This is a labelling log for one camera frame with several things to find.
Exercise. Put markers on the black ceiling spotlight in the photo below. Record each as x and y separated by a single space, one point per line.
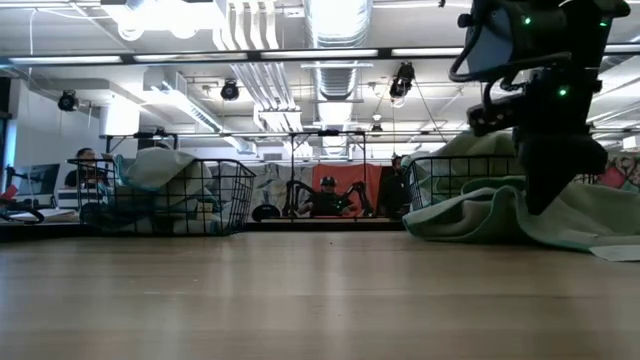
402 80
230 90
67 101

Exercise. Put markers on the white ceiling duct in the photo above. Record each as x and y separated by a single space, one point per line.
175 100

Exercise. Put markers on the black background robot arm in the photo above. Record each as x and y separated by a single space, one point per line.
295 192
362 192

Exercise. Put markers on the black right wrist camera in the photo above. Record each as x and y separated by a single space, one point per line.
495 115

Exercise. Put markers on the blue and green cloth pile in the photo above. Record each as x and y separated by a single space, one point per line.
475 220

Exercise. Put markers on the colourful patterned backdrop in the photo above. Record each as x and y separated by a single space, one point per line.
622 175

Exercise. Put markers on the grey patterned cloth backdrop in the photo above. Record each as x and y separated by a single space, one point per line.
272 185

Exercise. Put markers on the black round background object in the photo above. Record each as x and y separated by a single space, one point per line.
265 214

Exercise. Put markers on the orange cloth backdrop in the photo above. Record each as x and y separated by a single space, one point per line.
350 172

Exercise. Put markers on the black computer monitor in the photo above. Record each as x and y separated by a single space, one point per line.
40 180

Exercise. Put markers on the person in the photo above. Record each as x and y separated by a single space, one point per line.
85 155
395 190
327 202

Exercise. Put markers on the silver ventilation duct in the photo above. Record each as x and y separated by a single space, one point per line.
340 80

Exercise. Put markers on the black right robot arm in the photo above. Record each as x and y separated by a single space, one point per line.
550 25

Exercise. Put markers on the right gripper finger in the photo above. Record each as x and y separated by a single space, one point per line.
545 190

